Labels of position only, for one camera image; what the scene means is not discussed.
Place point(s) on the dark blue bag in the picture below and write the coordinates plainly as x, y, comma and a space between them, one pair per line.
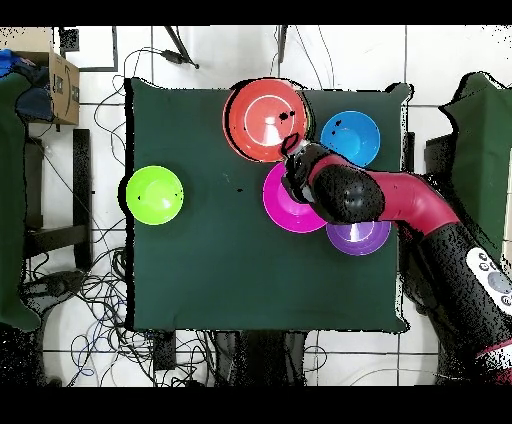
34, 104

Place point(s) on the black table leg frame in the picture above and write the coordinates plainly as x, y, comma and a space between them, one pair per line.
438, 156
82, 192

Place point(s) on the purple plastic bowl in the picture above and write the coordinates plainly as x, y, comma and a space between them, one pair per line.
356, 242

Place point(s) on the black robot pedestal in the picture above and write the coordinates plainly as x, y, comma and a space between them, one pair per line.
260, 356

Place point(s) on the light blue plastic bowl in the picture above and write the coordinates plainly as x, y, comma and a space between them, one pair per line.
354, 136

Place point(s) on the bright blue cloth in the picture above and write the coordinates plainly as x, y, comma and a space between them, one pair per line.
8, 62

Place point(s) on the green cloth covered side table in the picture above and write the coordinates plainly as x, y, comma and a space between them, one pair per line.
10, 200
484, 140

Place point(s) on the pink plastic bowl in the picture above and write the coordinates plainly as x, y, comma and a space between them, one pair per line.
278, 208

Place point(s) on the dark green tablecloth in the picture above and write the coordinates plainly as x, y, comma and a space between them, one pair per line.
240, 280

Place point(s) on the black metal floor frame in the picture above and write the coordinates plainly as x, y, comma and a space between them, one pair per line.
115, 48

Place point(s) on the black tripod leg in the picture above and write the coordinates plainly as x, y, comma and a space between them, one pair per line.
178, 56
282, 40

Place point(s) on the large orange-red plastic bowl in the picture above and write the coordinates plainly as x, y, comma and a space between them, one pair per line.
260, 120

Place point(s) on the cardboard box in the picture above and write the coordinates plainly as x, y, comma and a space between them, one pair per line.
64, 92

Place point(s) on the black power adapter box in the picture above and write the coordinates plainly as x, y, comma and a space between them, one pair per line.
164, 350

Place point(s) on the green plastic bowl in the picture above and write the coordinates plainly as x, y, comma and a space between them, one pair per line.
154, 195

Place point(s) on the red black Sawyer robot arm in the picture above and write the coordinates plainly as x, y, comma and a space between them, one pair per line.
412, 200

